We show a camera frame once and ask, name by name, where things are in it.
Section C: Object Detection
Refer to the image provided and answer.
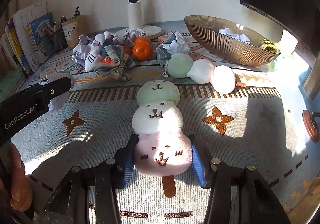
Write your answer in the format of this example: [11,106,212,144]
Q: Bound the white paper ball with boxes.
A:
[39,70,75,112]

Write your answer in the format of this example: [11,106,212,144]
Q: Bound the three-ball dango plush faces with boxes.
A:
[132,80,193,198]

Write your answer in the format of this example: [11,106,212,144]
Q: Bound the left human hand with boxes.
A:
[10,143,33,212]

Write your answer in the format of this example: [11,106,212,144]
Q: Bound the yellow book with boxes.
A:
[5,26,29,73]

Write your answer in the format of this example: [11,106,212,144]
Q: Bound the black mesh pen holder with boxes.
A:
[49,28,68,53]

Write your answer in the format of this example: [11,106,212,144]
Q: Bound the crumpled paper ball left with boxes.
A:
[72,35,93,68]

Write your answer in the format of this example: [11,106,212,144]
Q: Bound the patterned woven table mat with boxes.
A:
[12,56,319,223]

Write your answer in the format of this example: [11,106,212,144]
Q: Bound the round brown object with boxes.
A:
[302,110,319,143]

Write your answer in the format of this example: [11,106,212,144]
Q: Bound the brown paper pen holder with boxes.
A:
[62,15,88,48]

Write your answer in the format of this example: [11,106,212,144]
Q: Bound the red snack packet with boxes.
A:
[102,56,118,66]

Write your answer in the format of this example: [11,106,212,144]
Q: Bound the crumpled paper ball back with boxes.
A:
[123,29,146,47]

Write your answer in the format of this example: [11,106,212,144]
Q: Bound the orange mandarin front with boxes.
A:
[132,42,153,61]

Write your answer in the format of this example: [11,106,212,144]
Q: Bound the orange mandarin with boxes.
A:
[135,36,152,45]
[132,42,153,61]

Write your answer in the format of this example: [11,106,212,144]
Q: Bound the orange mandarin back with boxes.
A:
[135,36,152,45]

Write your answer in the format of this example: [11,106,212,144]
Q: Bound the white desk lamp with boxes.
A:
[116,0,162,39]

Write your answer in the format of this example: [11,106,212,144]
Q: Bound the orange small card packet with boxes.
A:
[158,34,170,43]

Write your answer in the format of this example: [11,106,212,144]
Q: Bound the crumpled paper near basket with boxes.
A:
[156,31,190,66]

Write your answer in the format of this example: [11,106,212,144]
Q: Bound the woven brown basket bowl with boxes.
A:
[184,15,280,67]

